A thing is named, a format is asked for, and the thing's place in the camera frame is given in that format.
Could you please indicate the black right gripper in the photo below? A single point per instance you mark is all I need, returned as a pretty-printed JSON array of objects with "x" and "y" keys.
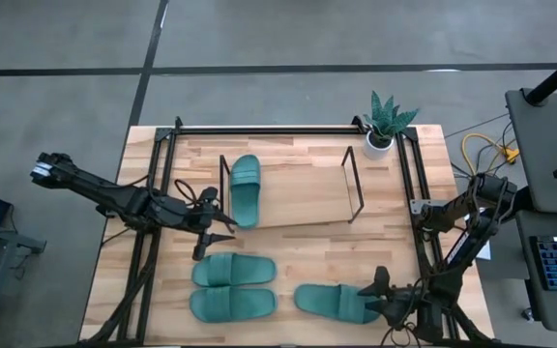
[{"x": 401, "y": 307}]

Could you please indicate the grey desk with pole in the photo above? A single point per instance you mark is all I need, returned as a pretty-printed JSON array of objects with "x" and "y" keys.
[{"x": 544, "y": 154}]

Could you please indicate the black aluminium table frame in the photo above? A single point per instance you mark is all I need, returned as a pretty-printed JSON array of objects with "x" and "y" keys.
[{"x": 259, "y": 130}]

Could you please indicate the white paper sheet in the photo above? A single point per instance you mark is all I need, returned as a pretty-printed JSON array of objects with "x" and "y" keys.
[{"x": 484, "y": 251}]

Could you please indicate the black pole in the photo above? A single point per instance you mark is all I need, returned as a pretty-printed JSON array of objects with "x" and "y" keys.
[{"x": 556, "y": 77}]

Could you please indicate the potted snake plant white pot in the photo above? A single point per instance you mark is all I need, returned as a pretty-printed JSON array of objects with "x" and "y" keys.
[{"x": 380, "y": 142}]

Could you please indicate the green rubber slide sandal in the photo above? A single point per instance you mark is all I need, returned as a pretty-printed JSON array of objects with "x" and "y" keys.
[
  {"x": 322, "y": 302},
  {"x": 240, "y": 305},
  {"x": 249, "y": 269},
  {"x": 245, "y": 198}
]

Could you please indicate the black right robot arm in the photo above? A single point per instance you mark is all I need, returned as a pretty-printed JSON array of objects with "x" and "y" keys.
[{"x": 462, "y": 212}]

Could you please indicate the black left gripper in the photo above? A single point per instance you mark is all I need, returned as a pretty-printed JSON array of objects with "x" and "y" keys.
[{"x": 184, "y": 215}]

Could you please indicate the grey desk with keyboard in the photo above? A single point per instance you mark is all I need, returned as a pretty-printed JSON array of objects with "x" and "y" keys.
[{"x": 530, "y": 299}]

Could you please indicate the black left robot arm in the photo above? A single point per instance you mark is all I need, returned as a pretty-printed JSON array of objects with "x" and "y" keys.
[{"x": 109, "y": 193}]

